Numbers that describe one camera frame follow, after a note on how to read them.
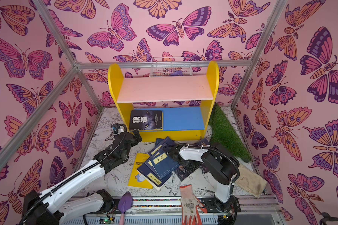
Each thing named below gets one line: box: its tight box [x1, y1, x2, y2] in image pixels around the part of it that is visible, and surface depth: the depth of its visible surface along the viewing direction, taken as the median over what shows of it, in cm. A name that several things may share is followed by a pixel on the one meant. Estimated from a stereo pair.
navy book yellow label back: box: [151, 135, 177, 152], surface depth 94 cm
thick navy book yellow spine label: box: [136, 162, 173, 191], surface depth 83 cm
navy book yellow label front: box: [149, 150, 181, 180], surface depth 85 cm
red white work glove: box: [179, 184, 208, 225], surface depth 73 cm
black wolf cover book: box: [129, 110, 164, 131], surface depth 92 cm
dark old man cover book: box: [171, 165, 200, 182], surface depth 86 cm
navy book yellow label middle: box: [144, 149, 168, 167], surface depth 85 cm
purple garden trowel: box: [117, 191, 132, 225], surface depth 75 cm
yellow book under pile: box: [127, 153, 154, 189], surface depth 84 cm
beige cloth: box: [234, 163, 269, 199], surface depth 81 cm
